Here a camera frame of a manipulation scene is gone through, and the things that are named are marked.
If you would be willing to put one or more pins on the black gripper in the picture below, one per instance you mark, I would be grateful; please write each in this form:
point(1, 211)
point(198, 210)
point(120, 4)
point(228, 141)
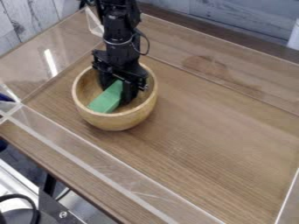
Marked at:
point(117, 63)

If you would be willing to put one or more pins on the green rectangular block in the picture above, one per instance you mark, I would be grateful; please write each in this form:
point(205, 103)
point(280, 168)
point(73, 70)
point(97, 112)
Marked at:
point(109, 100)

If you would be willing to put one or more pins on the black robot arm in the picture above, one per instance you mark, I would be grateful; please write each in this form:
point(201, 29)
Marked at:
point(121, 16)

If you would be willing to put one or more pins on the brown wooden bowl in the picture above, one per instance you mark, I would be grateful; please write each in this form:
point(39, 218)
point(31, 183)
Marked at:
point(128, 116)

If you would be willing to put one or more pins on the black table leg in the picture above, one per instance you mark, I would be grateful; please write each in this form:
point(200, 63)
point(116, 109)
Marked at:
point(50, 185)

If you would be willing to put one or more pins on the clear acrylic corner bracket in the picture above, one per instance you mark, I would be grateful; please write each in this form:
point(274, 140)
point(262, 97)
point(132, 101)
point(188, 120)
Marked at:
point(95, 26)

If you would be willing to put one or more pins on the clear acrylic tray wall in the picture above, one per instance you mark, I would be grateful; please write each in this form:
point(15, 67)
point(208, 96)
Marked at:
point(212, 159)

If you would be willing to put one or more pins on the black metal bracket with screw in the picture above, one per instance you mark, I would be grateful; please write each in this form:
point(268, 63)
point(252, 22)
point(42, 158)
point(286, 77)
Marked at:
point(54, 213)

